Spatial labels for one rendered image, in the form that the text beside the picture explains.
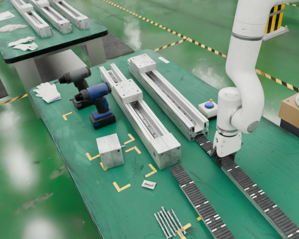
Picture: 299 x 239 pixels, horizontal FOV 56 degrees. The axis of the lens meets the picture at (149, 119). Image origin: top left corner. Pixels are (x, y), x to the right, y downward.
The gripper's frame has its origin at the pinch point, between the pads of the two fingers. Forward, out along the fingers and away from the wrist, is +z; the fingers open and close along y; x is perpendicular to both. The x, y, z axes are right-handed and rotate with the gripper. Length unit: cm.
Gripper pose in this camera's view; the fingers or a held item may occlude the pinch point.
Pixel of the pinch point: (225, 159)
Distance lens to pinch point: 117.6
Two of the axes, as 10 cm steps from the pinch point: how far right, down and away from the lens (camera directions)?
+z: 1.0, 7.9, 6.1
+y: 9.1, -3.2, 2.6
